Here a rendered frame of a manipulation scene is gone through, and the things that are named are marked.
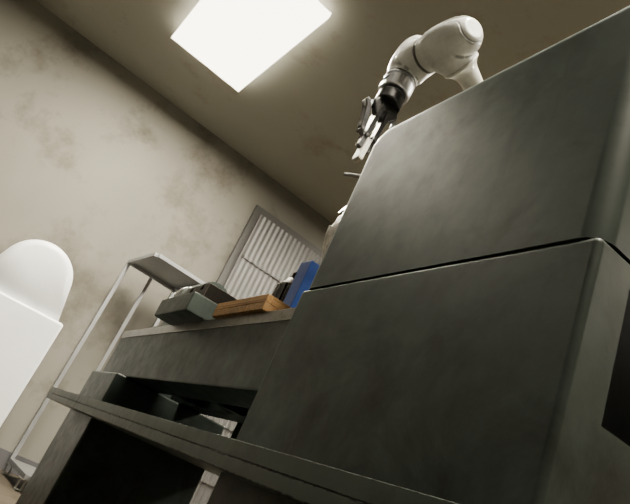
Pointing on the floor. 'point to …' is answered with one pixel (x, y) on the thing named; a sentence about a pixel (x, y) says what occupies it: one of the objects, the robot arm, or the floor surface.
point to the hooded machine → (16, 324)
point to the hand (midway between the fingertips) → (362, 150)
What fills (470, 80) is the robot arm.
